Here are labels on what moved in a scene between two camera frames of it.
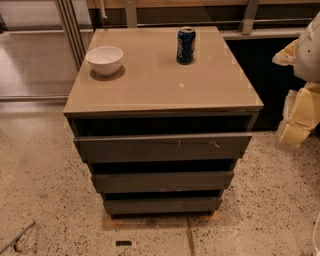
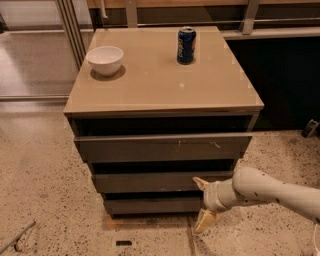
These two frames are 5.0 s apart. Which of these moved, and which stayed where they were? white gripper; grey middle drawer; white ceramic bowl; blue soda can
Moved: white gripper
Stayed: blue soda can; grey middle drawer; white ceramic bowl
